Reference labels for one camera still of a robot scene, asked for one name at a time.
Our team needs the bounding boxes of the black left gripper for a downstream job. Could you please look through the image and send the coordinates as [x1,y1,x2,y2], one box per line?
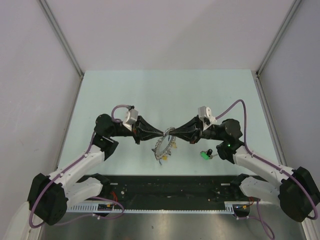
[109,115,163,145]

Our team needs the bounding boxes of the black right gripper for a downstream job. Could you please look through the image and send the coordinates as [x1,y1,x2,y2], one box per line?
[169,114,226,145]

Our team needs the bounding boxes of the silver disc keyring organiser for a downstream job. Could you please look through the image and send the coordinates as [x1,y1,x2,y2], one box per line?
[151,127,177,166]

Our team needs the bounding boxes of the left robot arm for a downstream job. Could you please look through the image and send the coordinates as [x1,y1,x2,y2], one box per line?
[27,109,164,229]

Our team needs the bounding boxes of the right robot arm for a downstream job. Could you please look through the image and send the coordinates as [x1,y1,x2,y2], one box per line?
[169,116,320,223]

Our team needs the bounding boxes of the silver keys by green tag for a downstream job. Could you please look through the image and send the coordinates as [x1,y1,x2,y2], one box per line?
[209,154,219,160]

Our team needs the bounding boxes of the black key tag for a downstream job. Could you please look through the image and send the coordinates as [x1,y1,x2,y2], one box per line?
[206,149,213,156]

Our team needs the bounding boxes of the green key tag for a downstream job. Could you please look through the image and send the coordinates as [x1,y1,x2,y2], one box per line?
[200,151,210,160]

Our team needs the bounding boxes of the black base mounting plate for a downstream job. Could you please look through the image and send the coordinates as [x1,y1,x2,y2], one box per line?
[78,173,263,212]

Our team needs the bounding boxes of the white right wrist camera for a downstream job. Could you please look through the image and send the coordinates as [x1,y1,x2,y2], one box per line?
[198,106,217,125]

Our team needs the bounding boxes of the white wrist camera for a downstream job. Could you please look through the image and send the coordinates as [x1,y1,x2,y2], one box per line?
[198,106,217,125]
[122,105,139,131]

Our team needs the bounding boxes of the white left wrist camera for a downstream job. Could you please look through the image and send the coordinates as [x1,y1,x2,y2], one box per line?
[122,105,139,131]

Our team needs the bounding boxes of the white slotted cable duct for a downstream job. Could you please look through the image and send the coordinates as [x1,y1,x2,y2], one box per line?
[66,201,237,216]

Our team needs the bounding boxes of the aluminium frame right post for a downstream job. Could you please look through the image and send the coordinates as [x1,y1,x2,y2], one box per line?
[255,0,303,78]

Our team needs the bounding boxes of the aluminium frame post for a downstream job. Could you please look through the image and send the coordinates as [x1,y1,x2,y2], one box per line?
[37,0,84,79]
[255,0,303,78]

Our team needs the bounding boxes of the aluminium frame left post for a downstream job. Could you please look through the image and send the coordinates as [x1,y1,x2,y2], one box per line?
[37,0,84,79]

